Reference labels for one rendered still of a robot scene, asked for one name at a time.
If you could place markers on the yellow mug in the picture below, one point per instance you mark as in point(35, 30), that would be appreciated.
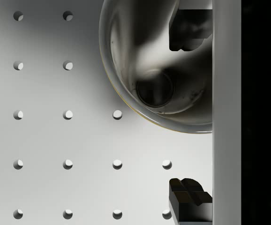
point(126, 70)

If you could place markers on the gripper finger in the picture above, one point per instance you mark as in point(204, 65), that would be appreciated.
point(191, 28)
point(191, 206)

